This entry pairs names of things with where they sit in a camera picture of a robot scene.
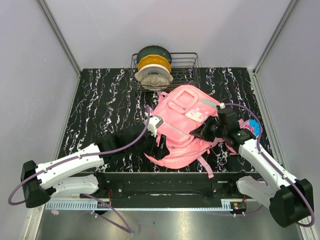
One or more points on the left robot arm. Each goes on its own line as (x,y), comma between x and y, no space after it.
(45,181)

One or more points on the grey patterned plate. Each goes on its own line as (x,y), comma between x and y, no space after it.
(155,80)

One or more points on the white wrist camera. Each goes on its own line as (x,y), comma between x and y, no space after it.
(220,106)
(153,124)

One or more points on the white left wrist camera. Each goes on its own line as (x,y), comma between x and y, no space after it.
(153,124)

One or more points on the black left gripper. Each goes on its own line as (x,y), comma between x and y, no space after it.
(163,150)

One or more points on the pink purple pencil case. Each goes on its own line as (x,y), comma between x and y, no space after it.
(253,126)

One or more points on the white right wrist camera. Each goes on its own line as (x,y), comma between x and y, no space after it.
(220,106)

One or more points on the black wire dish rack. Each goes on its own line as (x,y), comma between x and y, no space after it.
(184,70)

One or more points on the yellow plate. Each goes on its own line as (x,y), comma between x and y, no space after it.
(154,59)

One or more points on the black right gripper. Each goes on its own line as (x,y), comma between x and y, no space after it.
(202,131)

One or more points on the pink student backpack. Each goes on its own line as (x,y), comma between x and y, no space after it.
(182,110)

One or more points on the dark green plate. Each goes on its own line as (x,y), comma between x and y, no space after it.
(154,50)

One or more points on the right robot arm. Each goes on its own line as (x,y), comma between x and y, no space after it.
(290,200)

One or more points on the aluminium front rail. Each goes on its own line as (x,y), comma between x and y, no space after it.
(154,202)

